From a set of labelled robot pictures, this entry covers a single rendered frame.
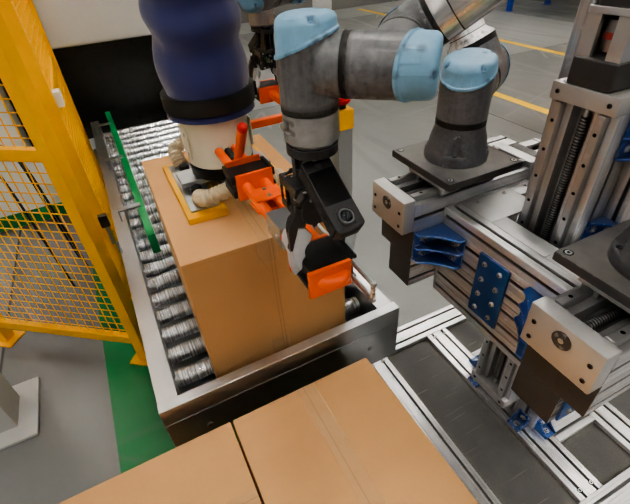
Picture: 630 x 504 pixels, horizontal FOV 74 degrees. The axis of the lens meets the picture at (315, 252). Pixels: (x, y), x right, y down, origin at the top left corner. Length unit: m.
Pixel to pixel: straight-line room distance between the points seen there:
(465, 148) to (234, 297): 0.64
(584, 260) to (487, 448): 0.84
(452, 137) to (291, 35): 0.61
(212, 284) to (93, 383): 1.23
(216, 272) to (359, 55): 0.62
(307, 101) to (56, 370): 1.94
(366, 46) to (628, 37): 0.50
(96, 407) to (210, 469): 1.02
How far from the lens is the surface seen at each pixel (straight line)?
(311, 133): 0.55
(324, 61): 0.51
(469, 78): 1.01
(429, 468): 1.08
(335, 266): 0.64
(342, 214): 0.55
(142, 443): 1.87
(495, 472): 1.49
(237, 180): 0.90
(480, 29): 1.16
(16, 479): 2.03
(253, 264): 0.99
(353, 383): 1.17
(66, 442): 2.01
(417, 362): 1.66
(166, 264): 1.67
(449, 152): 1.05
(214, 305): 1.03
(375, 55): 0.51
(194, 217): 1.06
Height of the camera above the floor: 1.51
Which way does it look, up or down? 38 degrees down
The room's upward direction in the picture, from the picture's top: 4 degrees counter-clockwise
